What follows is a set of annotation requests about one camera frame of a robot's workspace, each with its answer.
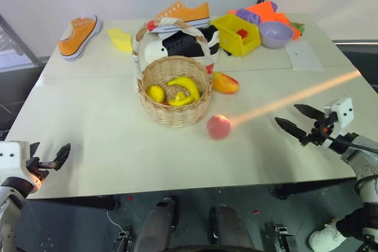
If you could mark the person's white shoe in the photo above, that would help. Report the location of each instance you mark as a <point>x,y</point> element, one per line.
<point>326,238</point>

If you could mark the red and yellow toy mango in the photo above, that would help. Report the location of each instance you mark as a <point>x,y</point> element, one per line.
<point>225,83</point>

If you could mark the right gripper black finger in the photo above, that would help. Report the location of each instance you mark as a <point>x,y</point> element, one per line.
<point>310,111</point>
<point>292,129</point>

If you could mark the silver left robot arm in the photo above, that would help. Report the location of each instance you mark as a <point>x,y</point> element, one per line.
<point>9,204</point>

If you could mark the pink toy peach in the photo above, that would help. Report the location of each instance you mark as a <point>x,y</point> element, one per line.
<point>218,127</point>

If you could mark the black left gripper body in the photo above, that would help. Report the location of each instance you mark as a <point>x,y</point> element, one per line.
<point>37,168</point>

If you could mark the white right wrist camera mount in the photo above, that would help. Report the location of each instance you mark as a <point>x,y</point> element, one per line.
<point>341,113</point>

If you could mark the black and white shoe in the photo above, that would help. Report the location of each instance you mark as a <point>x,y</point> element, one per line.
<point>177,47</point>

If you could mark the yellow toy lemon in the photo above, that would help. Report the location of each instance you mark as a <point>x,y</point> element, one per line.
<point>156,94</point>

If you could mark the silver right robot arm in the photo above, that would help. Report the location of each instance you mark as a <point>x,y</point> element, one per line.
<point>364,170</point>

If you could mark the black table frame bar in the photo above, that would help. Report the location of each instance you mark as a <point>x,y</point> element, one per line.
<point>74,203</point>

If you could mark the yellow toy banana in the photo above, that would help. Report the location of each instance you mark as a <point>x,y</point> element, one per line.
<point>187,84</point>

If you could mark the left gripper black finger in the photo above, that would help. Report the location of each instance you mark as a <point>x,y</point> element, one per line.
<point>33,148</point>
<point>60,157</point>

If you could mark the small green toy piece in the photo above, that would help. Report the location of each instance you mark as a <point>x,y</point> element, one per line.
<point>201,93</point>

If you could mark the dark rounded shape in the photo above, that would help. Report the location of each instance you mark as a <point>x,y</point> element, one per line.
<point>158,228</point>
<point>230,229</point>

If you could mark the yellow plastic bin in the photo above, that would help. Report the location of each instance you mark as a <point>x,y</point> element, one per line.
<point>233,41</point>

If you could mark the small red toy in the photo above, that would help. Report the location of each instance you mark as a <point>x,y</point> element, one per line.
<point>242,34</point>

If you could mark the orange toy with green leaves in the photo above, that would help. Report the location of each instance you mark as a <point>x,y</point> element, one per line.
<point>297,30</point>

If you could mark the purple plastic bowl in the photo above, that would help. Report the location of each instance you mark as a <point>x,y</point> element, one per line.
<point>276,35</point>

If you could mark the person's black trouser leg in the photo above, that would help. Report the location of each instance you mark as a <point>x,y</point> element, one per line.
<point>351,224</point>

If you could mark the white paper sheet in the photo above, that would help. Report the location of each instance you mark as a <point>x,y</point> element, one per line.
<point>304,55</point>

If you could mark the yellow sponge block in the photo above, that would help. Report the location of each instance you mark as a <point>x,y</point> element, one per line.
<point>121,40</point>

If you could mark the black metal clamp bracket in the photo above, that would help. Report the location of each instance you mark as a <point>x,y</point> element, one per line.
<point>125,240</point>
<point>283,237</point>

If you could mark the orange canvas sneaker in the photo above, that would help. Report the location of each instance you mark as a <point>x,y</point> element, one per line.
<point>184,14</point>
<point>78,38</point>

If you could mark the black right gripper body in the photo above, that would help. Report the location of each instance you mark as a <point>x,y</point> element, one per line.
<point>320,132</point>

